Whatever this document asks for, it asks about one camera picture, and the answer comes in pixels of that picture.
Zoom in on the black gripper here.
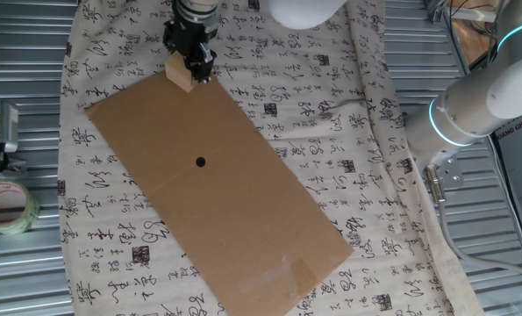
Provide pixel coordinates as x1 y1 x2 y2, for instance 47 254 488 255
162 15 220 85

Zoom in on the light wooden block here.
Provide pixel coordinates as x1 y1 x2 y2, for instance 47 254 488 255
164 52 196 93

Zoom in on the white calligraphy print cloth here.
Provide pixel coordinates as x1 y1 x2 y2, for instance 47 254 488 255
57 0 485 316

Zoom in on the brown cardboard sheet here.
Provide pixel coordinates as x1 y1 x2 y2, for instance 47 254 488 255
84 69 354 316

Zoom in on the clear packing tape roll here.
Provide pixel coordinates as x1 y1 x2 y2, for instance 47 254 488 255
0 179 41 236

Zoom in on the brown wooden board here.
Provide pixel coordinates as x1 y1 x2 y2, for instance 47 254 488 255
451 0 507 68

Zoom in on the grey printed poster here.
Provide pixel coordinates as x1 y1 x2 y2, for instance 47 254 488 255
490 111 522 269

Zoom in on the silver finned camera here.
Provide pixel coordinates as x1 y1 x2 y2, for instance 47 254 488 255
0 101 20 154

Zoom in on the grey base cable with connector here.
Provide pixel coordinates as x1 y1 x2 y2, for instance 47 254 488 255
422 165 522 286

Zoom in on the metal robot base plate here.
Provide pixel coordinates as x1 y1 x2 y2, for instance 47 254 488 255
425 155 466 190

